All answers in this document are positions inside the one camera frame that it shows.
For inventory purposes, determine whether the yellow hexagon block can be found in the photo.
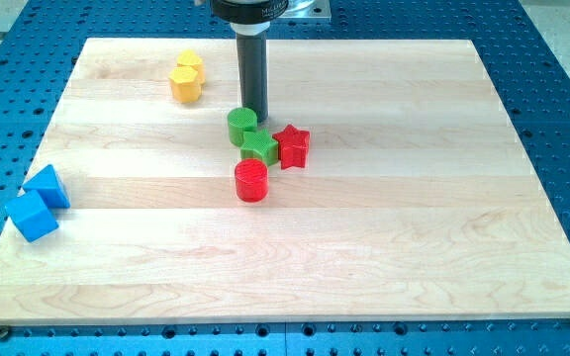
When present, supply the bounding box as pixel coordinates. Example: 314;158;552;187
169;66;202;103

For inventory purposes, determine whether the yellow pentagon block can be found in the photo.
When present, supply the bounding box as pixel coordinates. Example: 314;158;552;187
176;49;206;84

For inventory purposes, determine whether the red star block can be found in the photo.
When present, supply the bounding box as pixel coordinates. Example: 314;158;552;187
272;125;311;169

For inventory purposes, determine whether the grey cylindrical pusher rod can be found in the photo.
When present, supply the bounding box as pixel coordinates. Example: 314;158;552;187
235;22;270;124

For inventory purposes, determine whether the light wooden board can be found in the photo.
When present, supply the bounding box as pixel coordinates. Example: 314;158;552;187
0;38;570;325

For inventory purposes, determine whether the red cylinder block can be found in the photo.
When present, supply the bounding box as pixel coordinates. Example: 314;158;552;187
235;158;268;203

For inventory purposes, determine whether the silver metal mounting plate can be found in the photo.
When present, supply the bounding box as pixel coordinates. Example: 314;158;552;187
278;0;332;23

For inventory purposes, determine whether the blue cube block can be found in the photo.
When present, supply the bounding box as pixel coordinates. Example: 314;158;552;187
5;191;59;242

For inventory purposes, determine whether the left board clamp screw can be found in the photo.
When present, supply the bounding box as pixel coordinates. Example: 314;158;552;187
0;325;11;341

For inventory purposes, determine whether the blue triangle block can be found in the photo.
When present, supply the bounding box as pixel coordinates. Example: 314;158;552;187
22;164;71;209

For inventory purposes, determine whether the green cylinder block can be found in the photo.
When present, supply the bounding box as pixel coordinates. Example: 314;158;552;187
227;107;258;147

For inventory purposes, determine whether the green star block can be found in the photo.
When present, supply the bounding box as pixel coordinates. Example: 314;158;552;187
239;129;279;166

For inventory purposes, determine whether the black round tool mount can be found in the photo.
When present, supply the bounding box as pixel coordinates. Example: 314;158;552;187
210;0;289;24

